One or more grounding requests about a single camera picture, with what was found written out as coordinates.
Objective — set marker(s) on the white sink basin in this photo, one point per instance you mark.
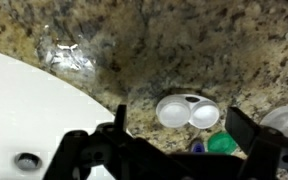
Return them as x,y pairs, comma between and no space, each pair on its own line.
24,110

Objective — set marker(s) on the blue razor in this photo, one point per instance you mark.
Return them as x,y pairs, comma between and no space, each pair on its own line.
197,146

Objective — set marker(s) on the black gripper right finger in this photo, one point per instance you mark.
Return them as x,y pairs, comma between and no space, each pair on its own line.
242,131

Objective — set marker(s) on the white contact lens case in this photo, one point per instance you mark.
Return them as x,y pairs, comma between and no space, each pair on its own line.
174,115

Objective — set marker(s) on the green round cap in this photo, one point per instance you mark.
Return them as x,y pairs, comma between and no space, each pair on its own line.
221,143

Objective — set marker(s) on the clear plastic water bottle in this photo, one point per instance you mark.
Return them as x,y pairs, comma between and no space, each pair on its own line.
285,118

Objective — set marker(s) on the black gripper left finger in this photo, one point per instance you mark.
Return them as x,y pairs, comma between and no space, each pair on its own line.
74,156

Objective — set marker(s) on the crumpled clear plastic wrapper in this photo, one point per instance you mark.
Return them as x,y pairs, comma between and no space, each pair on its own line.
65,58

